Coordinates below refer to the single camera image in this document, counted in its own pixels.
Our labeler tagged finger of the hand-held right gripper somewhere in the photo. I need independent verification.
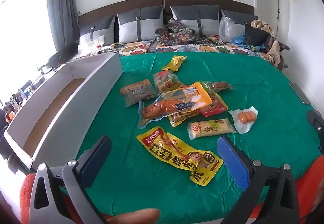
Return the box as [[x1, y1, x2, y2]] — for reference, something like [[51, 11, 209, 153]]
[[307, 110, 324, 136]]

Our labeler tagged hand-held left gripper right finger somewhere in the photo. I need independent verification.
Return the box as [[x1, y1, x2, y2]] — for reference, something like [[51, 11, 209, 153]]
[[217, 135, 300, 224]]

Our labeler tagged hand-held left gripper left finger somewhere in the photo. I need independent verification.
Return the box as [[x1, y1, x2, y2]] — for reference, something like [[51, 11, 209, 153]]
[[29, 135, 112, 224]]

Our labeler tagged white cardboard box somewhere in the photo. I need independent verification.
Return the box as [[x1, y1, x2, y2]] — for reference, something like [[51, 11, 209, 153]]
[[2, 52, 123, 170]]

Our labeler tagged red snack packet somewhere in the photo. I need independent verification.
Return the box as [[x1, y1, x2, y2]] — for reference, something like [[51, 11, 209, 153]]
[[201, 92, 228, 117]]

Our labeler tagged yellow bordered peanut packet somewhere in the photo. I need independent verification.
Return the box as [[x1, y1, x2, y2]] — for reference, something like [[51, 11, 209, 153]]
[[168, 108, 203, 127]]

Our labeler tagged clear chicken leg packet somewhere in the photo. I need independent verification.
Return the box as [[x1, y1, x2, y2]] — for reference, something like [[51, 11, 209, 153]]
[[138, 89, 200, 130]]

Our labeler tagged person's left hand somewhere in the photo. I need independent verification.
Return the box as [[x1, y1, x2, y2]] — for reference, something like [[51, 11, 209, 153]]
[[106, 208, 160, 224]]

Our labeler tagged cream cake packet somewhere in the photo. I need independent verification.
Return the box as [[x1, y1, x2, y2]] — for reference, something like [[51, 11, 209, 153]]
[[187, 118, 237, 140]]

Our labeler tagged white small sausages packet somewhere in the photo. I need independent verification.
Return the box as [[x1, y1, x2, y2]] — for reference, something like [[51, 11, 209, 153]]
[[228, 106, 259, 134]]

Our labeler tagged large yellow snack packet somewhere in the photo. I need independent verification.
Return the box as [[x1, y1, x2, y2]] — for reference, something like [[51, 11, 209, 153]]
[[136, 126, 224, 186]]

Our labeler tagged green tablecloth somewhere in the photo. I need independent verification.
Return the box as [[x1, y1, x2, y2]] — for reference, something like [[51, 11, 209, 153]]
[[64, 52, 324, 217]]

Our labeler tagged orange blanket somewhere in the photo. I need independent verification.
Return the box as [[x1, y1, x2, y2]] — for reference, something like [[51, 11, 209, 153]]
[[20, 156, 324, 224]]

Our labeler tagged orange yellow snack packet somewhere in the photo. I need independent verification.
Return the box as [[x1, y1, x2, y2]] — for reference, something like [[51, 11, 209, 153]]
[[182, 82, 212, 110]]

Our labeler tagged green brown sausage packet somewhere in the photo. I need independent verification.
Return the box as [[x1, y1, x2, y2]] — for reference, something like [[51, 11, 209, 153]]
[[200, 81, 233, 93]]

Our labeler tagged brown dried snack packet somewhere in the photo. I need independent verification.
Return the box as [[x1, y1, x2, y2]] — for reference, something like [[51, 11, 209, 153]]
[[120, 79, 157, 107]]

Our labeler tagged black bag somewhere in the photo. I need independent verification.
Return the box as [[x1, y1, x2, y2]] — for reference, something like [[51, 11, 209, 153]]
[[243, 25, 270, 49]]

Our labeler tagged clear mixed snack packet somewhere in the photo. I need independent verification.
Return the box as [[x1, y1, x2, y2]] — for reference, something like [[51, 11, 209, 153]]
[[153, 71, 186, 94]]

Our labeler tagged blue cloth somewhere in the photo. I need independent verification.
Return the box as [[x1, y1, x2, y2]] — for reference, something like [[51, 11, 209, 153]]
[[231, 35, 247, 49]]

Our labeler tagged white cloth bag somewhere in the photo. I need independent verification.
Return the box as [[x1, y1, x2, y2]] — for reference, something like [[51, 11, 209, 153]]
[[77, 35, 105, 56]]

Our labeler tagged small yellow snack packet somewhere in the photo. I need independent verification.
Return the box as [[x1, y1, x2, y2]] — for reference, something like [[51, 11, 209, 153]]
[[162, 55, 188, 72]]

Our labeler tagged grey white pillow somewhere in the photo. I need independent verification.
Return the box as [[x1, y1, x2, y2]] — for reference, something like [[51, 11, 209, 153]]
[[220, 9, 259, 37], [78, 15, 117, 46], [169, 5, 219, 37], [116, 5, 165, 44]]

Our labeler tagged clear plastic bag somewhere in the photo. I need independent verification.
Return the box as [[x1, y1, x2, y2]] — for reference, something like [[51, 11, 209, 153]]
[[218, 17, 240, 43]]

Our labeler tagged folded floral quilt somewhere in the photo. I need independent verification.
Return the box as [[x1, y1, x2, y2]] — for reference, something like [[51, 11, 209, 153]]
[[154, 19, 196, 45]]

